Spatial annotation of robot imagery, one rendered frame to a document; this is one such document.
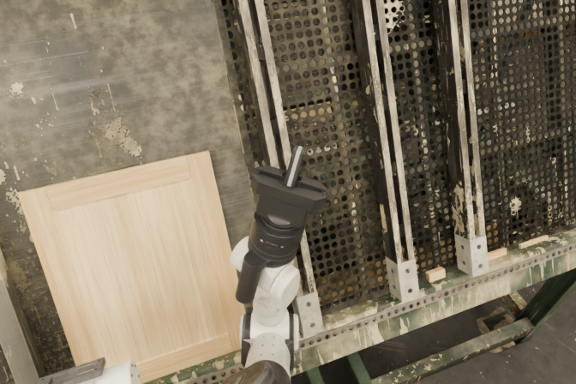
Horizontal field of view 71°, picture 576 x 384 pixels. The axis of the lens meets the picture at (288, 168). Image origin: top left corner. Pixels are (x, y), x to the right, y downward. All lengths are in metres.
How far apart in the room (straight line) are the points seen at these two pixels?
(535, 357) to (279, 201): 2.03
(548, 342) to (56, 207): 2.29
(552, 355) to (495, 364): 0.30
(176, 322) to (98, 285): 0.22
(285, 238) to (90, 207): 0.57
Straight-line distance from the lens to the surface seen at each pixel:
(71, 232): 1.10
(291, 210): 0.63
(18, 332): 1.19
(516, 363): 2.44
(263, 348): 0.87
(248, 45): 1.00
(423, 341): 2.32
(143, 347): 1.21
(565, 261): 1.73
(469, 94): 1.28
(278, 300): 0.74
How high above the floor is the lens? 2.03
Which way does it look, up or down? 43 degrees down
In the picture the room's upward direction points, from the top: straight up
